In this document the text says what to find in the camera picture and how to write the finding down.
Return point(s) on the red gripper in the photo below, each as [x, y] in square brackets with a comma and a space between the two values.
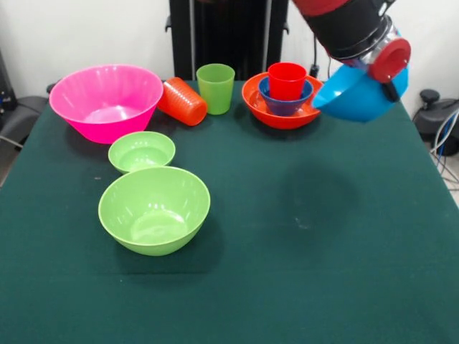
[380, 68]

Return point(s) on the large light blue bowl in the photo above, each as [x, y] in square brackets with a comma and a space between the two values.
[358, 100]

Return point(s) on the red cup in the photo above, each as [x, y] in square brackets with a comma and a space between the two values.
[287, 86]

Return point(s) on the small dark blue bowl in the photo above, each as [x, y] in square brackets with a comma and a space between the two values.
[285, 106]

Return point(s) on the orange bowl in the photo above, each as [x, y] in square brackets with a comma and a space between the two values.
[254, 104]

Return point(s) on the orange cup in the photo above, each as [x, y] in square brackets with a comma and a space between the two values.
[181, 102]

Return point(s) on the large green bowl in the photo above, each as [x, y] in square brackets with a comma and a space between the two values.
[154, 211]

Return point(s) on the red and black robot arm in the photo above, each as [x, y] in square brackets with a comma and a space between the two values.
[348, 25]

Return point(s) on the black chair base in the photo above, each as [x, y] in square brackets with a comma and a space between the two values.
[435, 118]

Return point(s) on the green cup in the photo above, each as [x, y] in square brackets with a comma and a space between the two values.
[215, 93]

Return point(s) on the dark green table cloth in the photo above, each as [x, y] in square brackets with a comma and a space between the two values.
[322, 286]

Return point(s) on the small green bowl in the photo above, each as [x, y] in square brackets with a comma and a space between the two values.
[140, 152]

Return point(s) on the large pink bowl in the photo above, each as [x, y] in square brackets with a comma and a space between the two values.
[107, 93]

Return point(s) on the grey office chair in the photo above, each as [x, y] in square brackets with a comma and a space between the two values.
[21, 114]

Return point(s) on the black equipment box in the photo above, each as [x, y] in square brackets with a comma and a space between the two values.
[6, 89]

